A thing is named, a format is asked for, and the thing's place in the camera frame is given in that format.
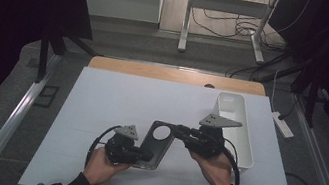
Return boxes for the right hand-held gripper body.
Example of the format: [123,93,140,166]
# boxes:
[182,110,245,163]

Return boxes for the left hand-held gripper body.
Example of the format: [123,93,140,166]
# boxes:
[102,121,148,171]

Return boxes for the grey phone case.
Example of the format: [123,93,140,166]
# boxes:
[132,117,179,175]

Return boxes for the person's left hand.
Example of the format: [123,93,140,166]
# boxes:
[81,144,135,185]

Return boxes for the person's right hand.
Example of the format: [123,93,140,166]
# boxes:
[184,144,239,185]

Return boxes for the white plastic storage box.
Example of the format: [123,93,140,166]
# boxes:
[202,90,266,176]

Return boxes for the pale blue table board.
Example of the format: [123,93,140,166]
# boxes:
[17,57,321,185]

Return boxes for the wooden table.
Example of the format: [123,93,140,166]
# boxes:
[88,54,268,98]

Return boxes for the white power strip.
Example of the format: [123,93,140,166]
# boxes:
[268,110,299,140]

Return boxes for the black metal stand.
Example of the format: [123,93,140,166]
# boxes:
[283,58,328,130]
[32,21,109,94]

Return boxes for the left hand-held gripper cable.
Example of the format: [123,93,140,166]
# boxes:
[84,120,123,173]

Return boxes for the hand-held gripper cable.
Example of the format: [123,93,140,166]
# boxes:
[84,120,123,173]
[215,137,249,185]

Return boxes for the right hand-held gripper cable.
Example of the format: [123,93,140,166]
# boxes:
[215,137,249,185]

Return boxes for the thin white cable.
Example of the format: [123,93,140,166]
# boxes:
[267,68,285,114]

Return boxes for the black plug cable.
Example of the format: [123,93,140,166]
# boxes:
[277,91,301,124]

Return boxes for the black floor socket frame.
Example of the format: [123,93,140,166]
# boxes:
[33,82,60,110]

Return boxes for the tangle of black cables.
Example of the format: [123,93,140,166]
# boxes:
[187,0,306,52]

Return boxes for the white desk frame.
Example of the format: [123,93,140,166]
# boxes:
[176,0,281,68]

